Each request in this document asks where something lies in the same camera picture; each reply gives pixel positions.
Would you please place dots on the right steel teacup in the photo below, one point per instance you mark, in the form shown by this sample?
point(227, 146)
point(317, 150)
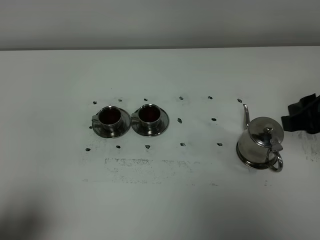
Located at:
point(147, 114)

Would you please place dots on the left steel saucer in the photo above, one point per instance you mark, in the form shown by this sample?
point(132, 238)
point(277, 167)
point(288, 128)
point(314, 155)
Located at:
point(124, 127)

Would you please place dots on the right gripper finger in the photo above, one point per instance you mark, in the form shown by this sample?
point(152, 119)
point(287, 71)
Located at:
point(304, 115)

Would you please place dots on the teapot steel saucer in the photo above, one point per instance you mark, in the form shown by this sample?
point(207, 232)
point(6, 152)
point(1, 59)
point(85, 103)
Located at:
point(260, 159)

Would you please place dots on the steel teacup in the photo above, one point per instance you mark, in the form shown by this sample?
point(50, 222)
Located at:
point(109, 118)
point(147, 114)

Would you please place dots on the stainless steel teapot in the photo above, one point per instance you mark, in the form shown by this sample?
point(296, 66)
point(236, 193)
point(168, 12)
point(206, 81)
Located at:
point(261, 131)

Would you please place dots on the right steel saucer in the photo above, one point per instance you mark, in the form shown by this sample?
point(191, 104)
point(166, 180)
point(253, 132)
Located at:
point(152, 130)

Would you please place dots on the left steel teacup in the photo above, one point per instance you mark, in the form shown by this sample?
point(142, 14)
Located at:
point(109, 118)

